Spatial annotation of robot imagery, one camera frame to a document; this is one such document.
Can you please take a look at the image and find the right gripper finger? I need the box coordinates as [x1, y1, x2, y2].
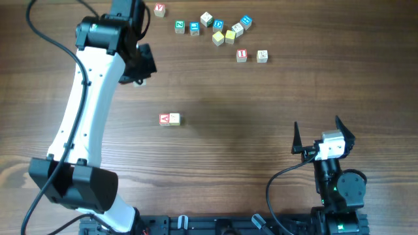
[293, 122, 302, 149]
[335, 116, 355, 140]

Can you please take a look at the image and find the red A letter block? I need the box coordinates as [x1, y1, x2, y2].
[159, 114, 170, 126]

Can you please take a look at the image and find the plain wooden picture block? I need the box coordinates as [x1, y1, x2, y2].
[169, 113, 181, 125]

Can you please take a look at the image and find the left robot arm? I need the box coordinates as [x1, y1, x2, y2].
[29, 1, 156, 234]

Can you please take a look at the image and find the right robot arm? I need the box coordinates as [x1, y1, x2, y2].
[291, 117, 370, 234]

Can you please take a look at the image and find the green Z letter block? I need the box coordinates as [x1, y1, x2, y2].
[174, 20, 185, 34]

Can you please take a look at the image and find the red V letter block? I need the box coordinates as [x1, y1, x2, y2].
[153, 3, 166, 18]

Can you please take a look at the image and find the blue letter block left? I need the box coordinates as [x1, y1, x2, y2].
[189, 22, 200, 36]

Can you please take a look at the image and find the white green-sided block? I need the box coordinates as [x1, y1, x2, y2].
[201, 12, 214, 27]

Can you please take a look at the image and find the yellow block left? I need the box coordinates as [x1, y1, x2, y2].
[212, 31, 225, 46]

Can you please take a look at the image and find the yellow block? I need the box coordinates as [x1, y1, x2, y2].
[225, 30, 236, 44]
[212, 31, 225, 46]

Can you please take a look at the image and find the blue D letter block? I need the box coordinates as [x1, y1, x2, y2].
[212, 19, 224, 33]

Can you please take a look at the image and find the yellow block right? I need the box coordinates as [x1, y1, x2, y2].
[225, 30, 236, 44]

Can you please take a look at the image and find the red I letter block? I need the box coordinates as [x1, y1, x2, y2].
[236, 49, 248, 63]

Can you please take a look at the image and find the blue block far right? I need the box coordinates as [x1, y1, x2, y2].
[240, 15, 253, 30]

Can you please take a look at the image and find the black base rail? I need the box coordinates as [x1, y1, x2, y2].
[78, 213, 370, 235]

